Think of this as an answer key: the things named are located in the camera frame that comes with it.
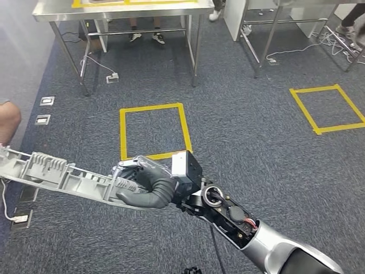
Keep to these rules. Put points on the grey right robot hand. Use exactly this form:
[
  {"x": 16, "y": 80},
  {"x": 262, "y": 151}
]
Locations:
[{"x": 151, "y": 168}]

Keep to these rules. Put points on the silver plastic hubcap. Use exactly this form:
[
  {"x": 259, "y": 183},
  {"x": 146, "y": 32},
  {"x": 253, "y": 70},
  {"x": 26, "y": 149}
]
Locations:
[{"x": 56, "y": 177}]

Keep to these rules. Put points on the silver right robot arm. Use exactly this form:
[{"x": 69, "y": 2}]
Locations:
[{"x": 271, "y": 249}]

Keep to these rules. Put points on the stainless steel workbench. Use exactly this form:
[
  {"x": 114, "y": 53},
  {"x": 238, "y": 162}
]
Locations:
[{"x": 51, "y": 9}]

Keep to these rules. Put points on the yellow floor tape square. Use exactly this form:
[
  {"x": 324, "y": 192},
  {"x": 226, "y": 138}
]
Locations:
[
  {"x": 122, "y": 132},
  {"x": 303, "y": 111}
]

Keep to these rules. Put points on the steel floor socket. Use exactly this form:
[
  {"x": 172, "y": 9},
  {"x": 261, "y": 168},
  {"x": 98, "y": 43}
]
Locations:
[
  {"x": 29, "y": 193},
  {"x": 42, "y": 120},
  {"x": 47, "y": 101},
  {"x": 21, "y": 218},
  {"x": 112, "y": 78}
]

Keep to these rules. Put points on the white cabinet panel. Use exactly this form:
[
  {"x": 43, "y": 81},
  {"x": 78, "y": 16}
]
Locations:
[{"x": 234, "y": 19}]

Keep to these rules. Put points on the steel frame table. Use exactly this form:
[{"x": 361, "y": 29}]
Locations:
[{"x": 285, "y": 21}]

